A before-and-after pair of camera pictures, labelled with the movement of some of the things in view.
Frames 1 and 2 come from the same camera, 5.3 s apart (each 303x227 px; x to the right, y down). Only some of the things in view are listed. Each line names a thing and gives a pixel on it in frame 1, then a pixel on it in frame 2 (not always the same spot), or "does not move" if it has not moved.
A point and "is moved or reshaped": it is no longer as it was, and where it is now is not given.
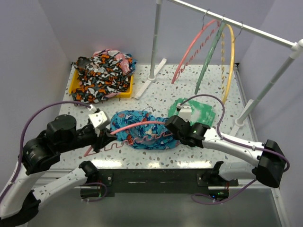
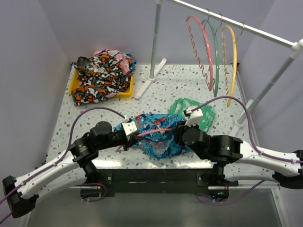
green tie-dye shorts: (200, 113) does not move
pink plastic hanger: (101, 149) -> (168, 129)
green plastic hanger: (208, 57) -> (216, 82)
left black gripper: (102, 137) -> (130, 140)
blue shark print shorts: (154, 136) is moved or reshaped
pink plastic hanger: (177, 63) -> (196, 52)
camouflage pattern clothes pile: (105, 73) does not move
